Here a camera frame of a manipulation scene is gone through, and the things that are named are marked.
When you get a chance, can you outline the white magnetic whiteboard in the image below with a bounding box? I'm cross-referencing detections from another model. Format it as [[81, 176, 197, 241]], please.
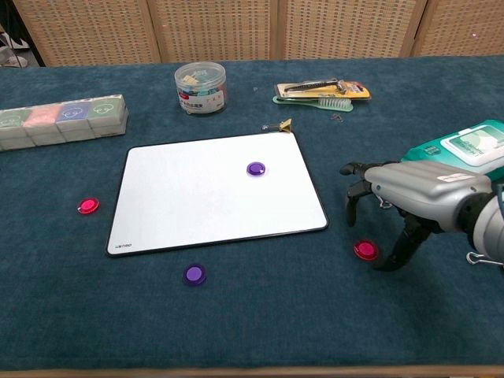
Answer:
[[105, 133, 329, 260]]

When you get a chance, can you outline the green wet wipes pack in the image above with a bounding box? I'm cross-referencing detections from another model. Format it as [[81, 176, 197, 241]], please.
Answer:
[[400, 119, 504, 187]]

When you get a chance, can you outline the green scrubbing brush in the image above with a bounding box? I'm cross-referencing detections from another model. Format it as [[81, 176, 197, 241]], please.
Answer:
[[272, 95, 354, 114]]

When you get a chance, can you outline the teal table cover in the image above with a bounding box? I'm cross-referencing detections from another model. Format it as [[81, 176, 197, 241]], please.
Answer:
[[0, 54, 504, 369]]

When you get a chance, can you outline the clear jar of binder clips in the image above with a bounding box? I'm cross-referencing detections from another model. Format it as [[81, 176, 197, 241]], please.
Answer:
[[174, 61, 228, 117]]

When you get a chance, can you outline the gold binder clip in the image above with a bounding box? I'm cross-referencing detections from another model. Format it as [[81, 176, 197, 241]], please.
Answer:
[[465, 251, 504, 272], [261, 117, 294, 135]]

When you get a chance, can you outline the wicker folding screen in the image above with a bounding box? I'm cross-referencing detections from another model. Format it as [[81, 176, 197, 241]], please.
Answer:
[[11, 0, 504, 67]]

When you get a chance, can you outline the yellow razor blister pack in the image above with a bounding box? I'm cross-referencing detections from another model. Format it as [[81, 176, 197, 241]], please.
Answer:
[[274, 77, 372, 102]]

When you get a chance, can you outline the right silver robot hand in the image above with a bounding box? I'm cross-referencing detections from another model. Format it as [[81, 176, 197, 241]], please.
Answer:
[[339, 159, 494, 272]]

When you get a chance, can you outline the red round magnet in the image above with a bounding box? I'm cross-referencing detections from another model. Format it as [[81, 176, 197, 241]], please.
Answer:
[[353, 239, 380, 261], [76, 197, 100, 216]]

